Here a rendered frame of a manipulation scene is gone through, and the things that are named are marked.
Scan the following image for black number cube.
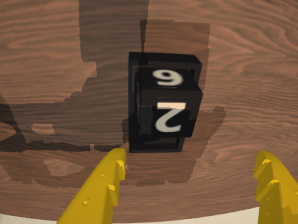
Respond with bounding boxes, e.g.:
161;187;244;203
137;67;203;138

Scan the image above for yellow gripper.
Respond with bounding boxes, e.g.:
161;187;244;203
56;148;298;224

